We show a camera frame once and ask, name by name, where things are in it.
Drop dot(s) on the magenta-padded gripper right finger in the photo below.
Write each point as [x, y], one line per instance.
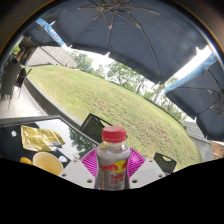
[148, 171]

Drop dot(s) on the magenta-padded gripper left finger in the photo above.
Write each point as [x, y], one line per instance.
[76, 173]

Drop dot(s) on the red-capped drink bottle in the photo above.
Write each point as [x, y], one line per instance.
[112, 156]

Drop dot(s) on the green plastic chair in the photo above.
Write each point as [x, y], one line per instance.
[93, 126]
[165, 162]

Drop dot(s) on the yellow foil packet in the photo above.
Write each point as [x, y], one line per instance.
[38, 137]

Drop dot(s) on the beige patio umbrella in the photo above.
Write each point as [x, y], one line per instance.
[218, 149]

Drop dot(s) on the large navy patio umbrella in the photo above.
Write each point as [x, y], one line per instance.
[133, 36]
[203, 100]

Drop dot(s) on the dark wicker chairs group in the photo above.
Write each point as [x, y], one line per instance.
[10, 78]

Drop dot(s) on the person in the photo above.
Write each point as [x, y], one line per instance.
[25, 50]

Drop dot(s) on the blue umbrella with white trim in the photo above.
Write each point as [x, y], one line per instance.
[46, 31]

